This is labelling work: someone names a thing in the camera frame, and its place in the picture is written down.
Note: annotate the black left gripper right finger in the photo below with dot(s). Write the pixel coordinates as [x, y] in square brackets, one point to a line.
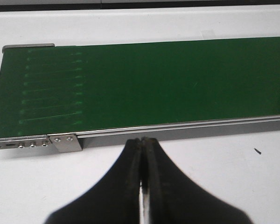
[175, 199]

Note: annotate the aluminium conveyor frame rail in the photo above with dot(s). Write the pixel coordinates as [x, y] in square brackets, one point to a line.
[177, 127]

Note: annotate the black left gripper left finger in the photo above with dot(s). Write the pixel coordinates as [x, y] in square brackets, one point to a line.
[114, 199]

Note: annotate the steel conveyor left bracket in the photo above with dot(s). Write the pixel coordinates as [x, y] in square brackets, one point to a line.
[66, 143]

